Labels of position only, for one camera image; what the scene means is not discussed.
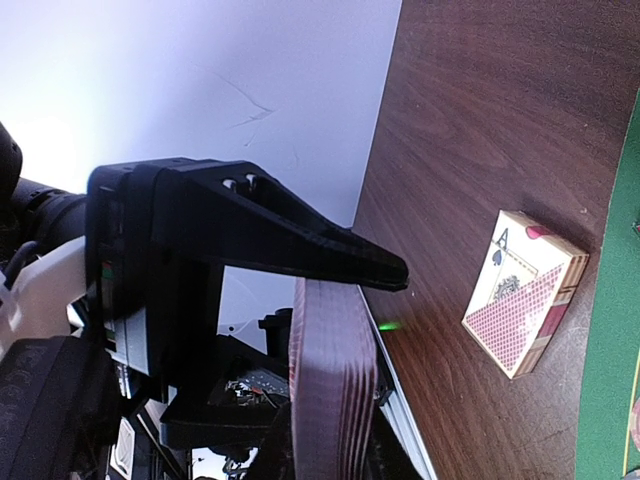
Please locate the front aluminium rail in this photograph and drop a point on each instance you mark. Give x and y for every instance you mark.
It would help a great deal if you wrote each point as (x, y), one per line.
(398, 412)

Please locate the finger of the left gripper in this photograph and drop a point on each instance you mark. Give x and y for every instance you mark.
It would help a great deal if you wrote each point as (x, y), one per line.
(192, 423)
(237, 214)

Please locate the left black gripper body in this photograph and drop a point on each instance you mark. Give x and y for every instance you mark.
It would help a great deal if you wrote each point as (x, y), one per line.
(151, 287)

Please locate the pink playing card deck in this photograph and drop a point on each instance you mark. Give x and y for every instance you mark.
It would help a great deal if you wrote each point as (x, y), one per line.
(332, 379)

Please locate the round green poker mat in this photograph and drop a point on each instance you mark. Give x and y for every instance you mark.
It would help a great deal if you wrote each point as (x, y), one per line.
(610, 382)

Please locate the playing card box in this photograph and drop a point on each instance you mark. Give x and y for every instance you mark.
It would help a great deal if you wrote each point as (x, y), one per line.
(525, 286)

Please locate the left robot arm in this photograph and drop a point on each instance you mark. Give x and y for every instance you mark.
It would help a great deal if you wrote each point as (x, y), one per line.
(69, 410)

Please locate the red chips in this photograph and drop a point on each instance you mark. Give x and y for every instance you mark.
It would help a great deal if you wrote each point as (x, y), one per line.
(634, 423)

